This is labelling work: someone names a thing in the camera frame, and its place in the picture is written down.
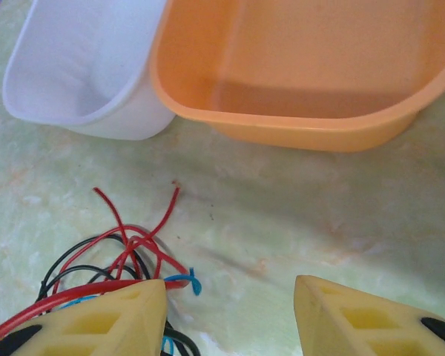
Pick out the white plastic bin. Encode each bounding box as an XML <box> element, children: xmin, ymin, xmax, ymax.
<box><xmin>1</xmin><ymin>0</ymin><xmax>177</xmax><ymax>141</ymax></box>

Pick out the blue cable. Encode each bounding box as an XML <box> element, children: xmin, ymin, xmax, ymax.
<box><xmin>59</xmin><ymin>266</ymin><xmax>202</xmax><ymax>356</ymax></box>

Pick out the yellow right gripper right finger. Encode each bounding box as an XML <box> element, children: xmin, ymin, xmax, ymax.
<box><xmin>294</xmin><ymin>274</ymin><xmax>445</xmax><ymax>356</ymax></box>

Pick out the orange plastic bin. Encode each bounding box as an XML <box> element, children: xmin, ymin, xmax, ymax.
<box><xmin>149</xmin><ymin>0</ymin><xmax>445</xmax><ymax>153</ymax></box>

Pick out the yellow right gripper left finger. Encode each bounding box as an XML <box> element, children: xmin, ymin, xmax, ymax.
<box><xmin>0</xmin><ymin>280</ymin><xmax>168</xmax><ymax>356</ymax></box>

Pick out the black cable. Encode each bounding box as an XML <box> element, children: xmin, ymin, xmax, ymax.
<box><xmin>36</xmin><ymin>233</ymin><xmax>201</xmax><ymax>356</ymax></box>

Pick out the red cable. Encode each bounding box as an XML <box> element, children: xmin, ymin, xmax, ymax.
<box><xmin>0</xmin><ymin>180</ymin><xmax>191</xmax><ymax>344</ymax></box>

